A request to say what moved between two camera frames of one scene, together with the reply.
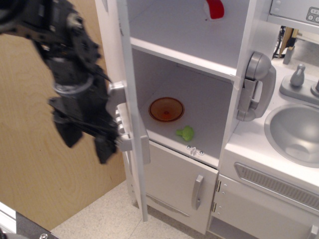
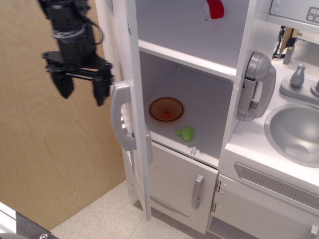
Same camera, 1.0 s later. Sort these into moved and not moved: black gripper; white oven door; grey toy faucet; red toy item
Moved: black gripper
Not moved: red toy item; grey toy faucet; white oven door
